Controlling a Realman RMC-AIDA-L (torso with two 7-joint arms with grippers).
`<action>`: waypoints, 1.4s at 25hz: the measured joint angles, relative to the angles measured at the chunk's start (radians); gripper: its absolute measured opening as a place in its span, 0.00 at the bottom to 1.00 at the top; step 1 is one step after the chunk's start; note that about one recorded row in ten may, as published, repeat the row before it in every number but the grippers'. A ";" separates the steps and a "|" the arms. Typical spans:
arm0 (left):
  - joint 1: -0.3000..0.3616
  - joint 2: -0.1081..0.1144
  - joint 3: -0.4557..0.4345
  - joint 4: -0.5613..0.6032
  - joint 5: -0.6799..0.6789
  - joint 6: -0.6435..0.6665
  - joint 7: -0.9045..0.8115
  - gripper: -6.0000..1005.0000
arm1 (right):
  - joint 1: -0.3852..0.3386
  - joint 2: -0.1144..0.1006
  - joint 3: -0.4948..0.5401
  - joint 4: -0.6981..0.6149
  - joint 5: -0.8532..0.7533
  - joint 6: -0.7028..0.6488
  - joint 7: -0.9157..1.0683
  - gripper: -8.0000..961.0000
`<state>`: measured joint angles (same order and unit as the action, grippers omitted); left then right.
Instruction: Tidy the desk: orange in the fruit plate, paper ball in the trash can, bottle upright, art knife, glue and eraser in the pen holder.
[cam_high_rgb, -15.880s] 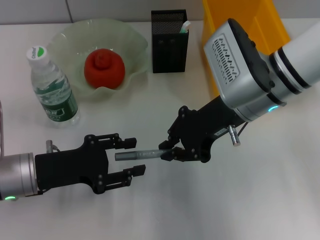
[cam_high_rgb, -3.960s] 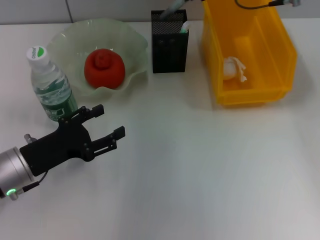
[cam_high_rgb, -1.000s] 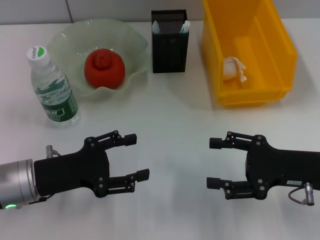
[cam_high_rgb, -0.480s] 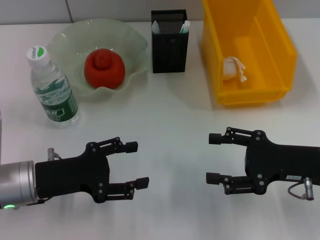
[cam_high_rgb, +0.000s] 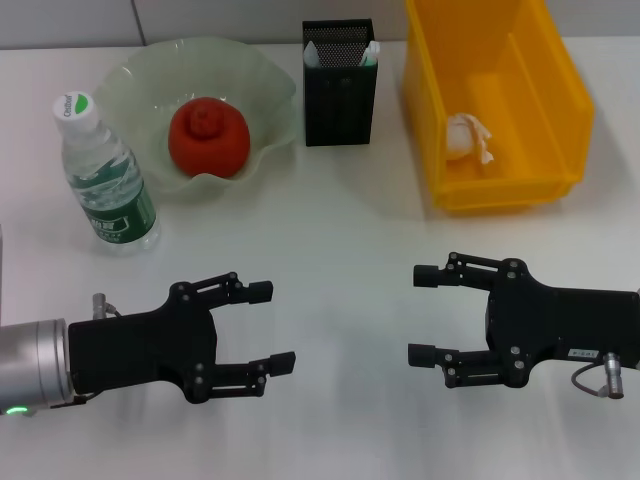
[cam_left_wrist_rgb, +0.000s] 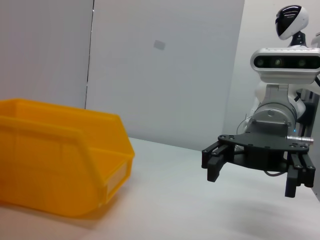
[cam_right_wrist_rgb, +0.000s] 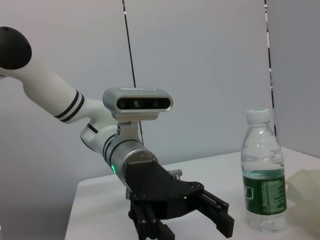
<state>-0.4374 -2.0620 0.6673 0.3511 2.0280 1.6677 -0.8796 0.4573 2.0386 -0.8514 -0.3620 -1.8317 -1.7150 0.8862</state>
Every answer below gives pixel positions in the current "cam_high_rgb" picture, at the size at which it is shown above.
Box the wrist cable with plugs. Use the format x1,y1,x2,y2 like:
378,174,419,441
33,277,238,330
571,352,627,400
49,292,124,410

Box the white paper ball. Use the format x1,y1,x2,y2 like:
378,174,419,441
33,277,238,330
444,113,497,164

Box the black mesh pen holder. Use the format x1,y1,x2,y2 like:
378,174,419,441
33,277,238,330
301,18,379,148

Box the clear green-label water bottle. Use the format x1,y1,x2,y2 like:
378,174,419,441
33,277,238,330
51,90,163,256

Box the red-orange toy orange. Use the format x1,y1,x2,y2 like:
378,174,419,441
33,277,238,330
167,96,252,178

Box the left wrist cable with plugs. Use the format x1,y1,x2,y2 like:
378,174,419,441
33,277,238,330
49,292,124,410

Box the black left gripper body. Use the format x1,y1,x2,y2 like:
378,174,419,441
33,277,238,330
67,281,219,405

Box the green glass fruit plate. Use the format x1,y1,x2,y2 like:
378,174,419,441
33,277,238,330
93,35,298,204

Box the mint green utility knife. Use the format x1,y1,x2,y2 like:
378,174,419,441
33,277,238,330
358,41,384,69

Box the yellow plastic bin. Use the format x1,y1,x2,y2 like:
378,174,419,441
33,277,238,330
399,0,596,214

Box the right wrist cable with plugs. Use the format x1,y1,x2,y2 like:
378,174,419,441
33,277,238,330
571,352,627,400

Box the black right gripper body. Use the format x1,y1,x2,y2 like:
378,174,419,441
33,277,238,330
485,257,640,389

